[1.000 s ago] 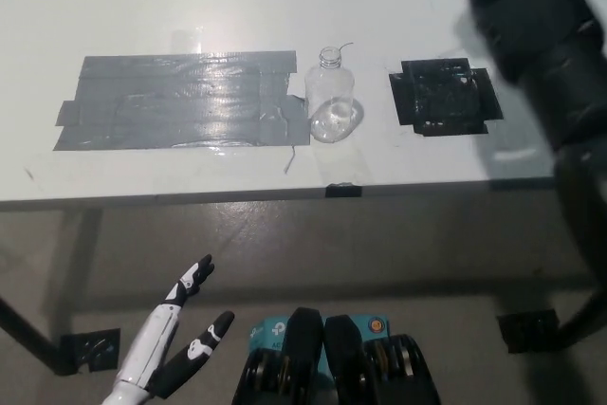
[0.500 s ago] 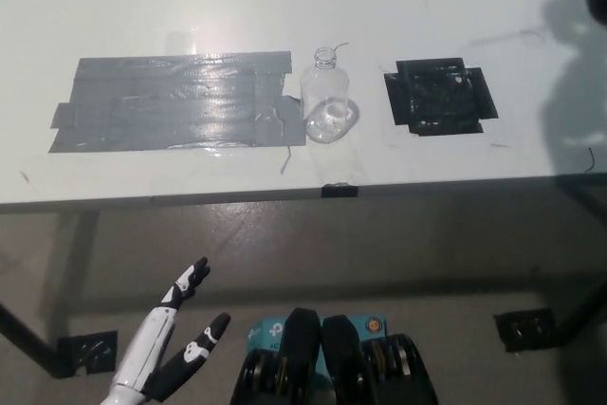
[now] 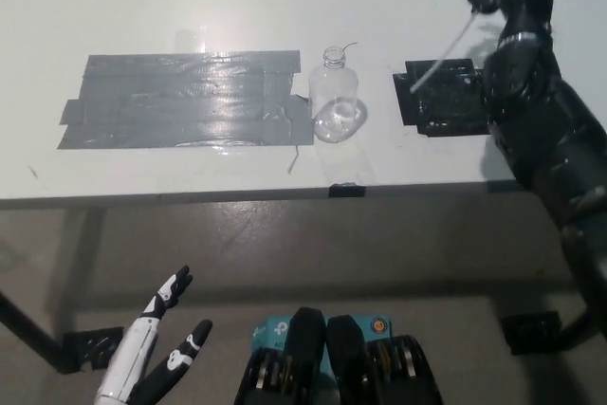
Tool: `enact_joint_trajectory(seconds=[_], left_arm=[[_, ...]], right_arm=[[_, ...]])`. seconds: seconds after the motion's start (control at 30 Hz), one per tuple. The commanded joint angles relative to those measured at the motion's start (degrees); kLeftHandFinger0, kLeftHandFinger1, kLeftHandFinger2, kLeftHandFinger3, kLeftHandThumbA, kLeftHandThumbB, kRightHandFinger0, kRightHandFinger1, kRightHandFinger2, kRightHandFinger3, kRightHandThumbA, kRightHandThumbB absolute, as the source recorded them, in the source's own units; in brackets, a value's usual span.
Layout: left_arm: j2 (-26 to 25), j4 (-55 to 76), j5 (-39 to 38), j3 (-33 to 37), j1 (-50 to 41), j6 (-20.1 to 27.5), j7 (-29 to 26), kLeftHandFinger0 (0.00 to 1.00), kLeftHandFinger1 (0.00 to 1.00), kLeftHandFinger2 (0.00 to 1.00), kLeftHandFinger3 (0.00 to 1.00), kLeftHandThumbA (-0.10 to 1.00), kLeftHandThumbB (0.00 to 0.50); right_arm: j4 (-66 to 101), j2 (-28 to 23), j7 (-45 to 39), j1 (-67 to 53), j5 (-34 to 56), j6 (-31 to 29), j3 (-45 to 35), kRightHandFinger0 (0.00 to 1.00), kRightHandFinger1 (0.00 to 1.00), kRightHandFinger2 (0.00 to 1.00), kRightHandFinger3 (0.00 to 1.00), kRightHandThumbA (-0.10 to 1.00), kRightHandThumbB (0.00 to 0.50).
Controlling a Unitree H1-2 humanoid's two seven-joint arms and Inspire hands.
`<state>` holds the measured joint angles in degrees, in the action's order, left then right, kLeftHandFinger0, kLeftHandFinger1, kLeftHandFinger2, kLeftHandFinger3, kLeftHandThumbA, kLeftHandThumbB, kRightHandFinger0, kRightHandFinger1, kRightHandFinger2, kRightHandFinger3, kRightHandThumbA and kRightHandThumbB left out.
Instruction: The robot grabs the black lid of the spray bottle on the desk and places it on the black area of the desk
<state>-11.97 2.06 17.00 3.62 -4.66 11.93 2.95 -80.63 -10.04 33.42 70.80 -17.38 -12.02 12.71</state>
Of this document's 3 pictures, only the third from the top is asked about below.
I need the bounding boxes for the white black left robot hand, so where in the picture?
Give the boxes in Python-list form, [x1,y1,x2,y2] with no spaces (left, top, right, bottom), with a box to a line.
[92,265,213,405]

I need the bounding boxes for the black robot body block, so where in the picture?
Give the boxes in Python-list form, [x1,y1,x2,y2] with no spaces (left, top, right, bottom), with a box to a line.
[326,314,445,405]
[234,305,340,405]

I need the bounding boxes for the clear plastic bottle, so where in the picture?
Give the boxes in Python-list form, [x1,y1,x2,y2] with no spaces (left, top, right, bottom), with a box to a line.
[307,46,367,144]

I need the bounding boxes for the teal cardboard box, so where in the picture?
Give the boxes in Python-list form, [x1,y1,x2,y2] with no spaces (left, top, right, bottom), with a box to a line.
[250,314,394,373]

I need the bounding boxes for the small black tape strip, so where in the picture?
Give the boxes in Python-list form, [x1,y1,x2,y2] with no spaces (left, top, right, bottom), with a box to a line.
[327,181,366,199]

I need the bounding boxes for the grey duct tape patch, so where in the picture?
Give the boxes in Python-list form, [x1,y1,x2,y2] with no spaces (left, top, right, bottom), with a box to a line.
[56,48,315,150]

